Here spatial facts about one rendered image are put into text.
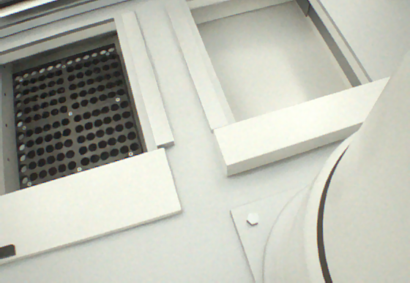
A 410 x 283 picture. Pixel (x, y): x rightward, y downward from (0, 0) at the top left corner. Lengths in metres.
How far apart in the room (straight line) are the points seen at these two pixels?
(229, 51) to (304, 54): 0.13
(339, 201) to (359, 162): 0.03
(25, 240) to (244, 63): 0.45
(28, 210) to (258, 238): 0.26
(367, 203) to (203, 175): 0.29
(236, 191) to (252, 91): 0.25
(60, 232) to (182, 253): 0.14
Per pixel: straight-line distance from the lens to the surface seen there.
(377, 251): 0.19
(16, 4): 0.64
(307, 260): 0.26
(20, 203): 0.49
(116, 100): 0.57
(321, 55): 0.71
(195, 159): 0.46
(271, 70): 0.68
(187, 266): 0.43
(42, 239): 0.46
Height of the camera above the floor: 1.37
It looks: 62 degrees down
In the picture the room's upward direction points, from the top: 5 degrees counter-clockwise
